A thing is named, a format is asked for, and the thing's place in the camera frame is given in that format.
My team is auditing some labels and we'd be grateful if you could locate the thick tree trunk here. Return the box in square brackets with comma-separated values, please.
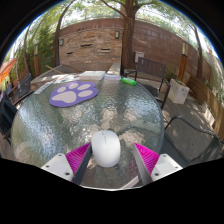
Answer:
[99, 0, 141, 76]

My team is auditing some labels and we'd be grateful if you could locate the wooden lamp post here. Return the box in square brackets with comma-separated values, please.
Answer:
[177, 36, 190, 83]
[33, 40, 41, 78]

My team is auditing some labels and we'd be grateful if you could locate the orange parasol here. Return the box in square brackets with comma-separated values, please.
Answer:
[0, 58, 18, 79]

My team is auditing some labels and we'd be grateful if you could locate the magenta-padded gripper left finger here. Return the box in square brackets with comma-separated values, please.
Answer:
[40, 142, 94, 186]

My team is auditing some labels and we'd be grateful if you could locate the purple paw-shaped mouse pad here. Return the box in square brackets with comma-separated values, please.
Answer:
[48, 80, 99, 109]

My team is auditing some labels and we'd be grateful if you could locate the black mesh garden chair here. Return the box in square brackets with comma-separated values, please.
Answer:
[162, 115, 224, 164]

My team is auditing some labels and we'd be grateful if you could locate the white number plate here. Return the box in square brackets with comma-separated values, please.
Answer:
[33, 80, 54, 95]

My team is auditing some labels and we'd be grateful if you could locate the blue and white packet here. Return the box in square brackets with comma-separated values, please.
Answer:
[103, 73, 122, 81]

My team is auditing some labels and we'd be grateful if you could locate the white planter box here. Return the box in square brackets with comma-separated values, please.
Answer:
[167, 78, 191, 105]

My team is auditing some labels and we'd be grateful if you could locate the wooden stick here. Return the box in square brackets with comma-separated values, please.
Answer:
[45, 64, 64, 75]

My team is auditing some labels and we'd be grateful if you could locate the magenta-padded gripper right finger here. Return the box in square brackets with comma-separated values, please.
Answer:
[132, 142, 184, 186]

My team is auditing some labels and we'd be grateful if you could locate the slender leaning tree trunk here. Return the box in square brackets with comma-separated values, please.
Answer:
[53, 3, 76, 68]

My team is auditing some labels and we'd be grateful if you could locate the black metal armchair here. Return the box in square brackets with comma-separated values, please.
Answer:
[0, 91, 18, 144]
[16, 72, 33, 99]

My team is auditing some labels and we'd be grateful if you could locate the dark slatted-back chair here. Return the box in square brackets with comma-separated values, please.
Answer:
[123, 56, 172, 111]

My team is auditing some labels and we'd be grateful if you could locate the grey electrical box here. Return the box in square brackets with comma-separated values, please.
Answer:
[134, 50, 146, 64]

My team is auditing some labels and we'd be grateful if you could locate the white computer mouse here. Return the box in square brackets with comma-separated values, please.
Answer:
[91, 129, 122, 168]

